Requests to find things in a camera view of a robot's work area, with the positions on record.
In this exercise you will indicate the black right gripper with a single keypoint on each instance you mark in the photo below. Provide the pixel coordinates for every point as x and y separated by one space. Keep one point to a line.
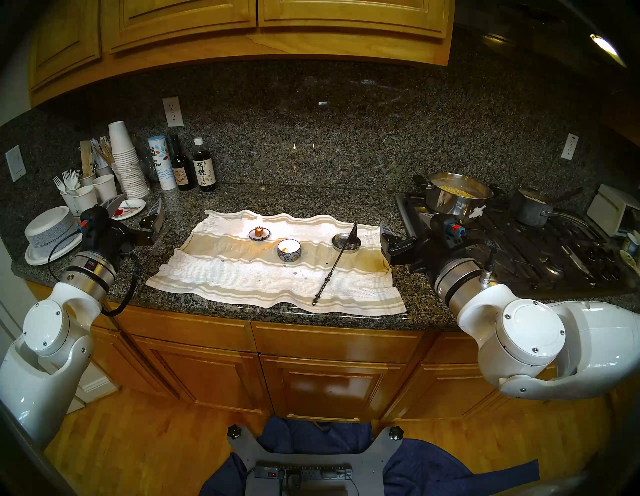
450 250

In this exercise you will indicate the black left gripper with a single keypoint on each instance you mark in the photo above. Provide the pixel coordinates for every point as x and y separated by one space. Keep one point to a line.
115 242

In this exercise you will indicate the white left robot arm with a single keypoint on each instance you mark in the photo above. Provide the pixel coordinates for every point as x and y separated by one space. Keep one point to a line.
45 330

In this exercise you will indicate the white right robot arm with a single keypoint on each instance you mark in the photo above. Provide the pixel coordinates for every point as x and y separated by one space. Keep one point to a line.
550 345

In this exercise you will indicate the patterned candle bowl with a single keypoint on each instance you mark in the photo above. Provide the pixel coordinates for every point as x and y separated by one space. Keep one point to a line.
289 254

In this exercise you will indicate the small patterned candle saucer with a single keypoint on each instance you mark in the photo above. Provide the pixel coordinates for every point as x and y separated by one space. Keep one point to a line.
251 236

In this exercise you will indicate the small plate with red wrappers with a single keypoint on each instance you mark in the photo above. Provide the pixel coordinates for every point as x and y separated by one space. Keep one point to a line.
132 209

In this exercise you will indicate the white paper cup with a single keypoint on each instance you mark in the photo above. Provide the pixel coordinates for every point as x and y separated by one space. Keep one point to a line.
87 179
86 197
67 202
106 190
104 170

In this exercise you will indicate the stack of white paper cups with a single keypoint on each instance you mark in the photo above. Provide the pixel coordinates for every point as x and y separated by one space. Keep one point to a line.
127 170

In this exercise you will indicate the round silver tin dish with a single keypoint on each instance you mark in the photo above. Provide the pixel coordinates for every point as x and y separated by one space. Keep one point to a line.
342 245

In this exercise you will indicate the white salt canister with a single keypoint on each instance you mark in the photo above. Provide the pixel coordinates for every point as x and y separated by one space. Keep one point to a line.
162 165

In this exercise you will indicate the dark bottle brown label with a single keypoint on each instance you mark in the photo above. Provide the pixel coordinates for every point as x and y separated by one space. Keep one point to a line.
181 172

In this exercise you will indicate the wrapped chopsticks bundle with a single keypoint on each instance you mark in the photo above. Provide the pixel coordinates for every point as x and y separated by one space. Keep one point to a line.
104 150

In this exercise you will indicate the white plastic fork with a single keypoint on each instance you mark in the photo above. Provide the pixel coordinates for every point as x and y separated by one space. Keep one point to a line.
67 179
59 184
75 176

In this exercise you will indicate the stainless steel cooking pot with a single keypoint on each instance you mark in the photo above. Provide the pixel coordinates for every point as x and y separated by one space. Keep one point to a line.
450 202

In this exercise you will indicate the wooden stick bundle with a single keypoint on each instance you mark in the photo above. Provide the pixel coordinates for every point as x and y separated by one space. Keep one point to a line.
86 157

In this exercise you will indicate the dark bottle white label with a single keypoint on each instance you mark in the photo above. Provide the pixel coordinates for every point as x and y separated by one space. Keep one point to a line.
204 170

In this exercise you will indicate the stack of grey paper bowls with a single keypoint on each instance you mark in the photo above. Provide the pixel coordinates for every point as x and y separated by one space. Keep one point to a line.
50 227

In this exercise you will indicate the wooden drawer front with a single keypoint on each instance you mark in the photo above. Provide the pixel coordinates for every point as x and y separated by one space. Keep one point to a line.
200 330
340 342

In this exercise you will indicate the wooden base cabinet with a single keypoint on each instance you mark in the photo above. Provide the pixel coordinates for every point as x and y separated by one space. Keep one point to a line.
330 345

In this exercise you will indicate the white beige striped towel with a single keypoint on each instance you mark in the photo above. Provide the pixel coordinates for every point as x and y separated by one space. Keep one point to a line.
240 280

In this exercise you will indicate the dark grey saucepan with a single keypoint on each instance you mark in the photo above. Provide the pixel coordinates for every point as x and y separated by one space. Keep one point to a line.
527 210

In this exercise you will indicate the black gas cooktop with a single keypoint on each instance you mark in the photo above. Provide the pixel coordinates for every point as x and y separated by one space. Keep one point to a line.
540 260

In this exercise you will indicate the wooden base cabinet door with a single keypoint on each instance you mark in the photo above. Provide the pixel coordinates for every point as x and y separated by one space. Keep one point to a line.
210 375
440 390
330 387

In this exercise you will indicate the black star knob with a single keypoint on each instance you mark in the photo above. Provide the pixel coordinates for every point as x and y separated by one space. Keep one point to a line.
396 432
234 431

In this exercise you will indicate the white box appliance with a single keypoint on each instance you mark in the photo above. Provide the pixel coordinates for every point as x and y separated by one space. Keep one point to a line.
612 207

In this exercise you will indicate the dark blue cloth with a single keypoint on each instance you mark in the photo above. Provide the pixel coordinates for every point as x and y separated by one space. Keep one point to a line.
440 470

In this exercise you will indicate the blue and white cup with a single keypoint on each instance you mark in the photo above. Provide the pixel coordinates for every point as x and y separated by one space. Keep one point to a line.
632 244

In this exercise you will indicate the grey power strip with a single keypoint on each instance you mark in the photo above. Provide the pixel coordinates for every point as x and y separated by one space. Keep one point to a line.
305 472

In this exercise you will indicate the lit hood lamp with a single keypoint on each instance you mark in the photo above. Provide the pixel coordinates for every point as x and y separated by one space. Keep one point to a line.
607 49

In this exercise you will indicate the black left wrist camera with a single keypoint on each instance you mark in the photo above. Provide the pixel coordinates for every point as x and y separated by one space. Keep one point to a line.
95 220

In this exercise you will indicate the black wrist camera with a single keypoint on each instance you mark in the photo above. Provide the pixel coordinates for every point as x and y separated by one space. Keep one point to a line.
447 227
95 220

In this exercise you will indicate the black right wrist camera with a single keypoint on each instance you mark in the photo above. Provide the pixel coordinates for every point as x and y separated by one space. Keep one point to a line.
447 227

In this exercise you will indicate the white wall outlet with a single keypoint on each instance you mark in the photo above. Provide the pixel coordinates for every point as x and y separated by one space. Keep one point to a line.
569 147
173 111

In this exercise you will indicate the white light switch plate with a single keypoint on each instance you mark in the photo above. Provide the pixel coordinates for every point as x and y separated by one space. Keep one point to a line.
15 163

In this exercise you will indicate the narrow wall cabinet door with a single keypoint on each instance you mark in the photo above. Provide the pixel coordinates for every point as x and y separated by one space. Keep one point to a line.
65 40

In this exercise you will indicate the medium wall cabinet door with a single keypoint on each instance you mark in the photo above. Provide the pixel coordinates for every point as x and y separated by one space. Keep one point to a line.
180 20

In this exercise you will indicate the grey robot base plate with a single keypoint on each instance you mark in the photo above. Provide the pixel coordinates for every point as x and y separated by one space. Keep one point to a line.
370 460

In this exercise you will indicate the wooden wall cabinet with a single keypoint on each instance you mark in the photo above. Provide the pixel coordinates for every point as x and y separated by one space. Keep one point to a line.
300 47

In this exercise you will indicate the wide wall cabinet door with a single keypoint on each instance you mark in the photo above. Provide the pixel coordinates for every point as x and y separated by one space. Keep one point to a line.
350 15

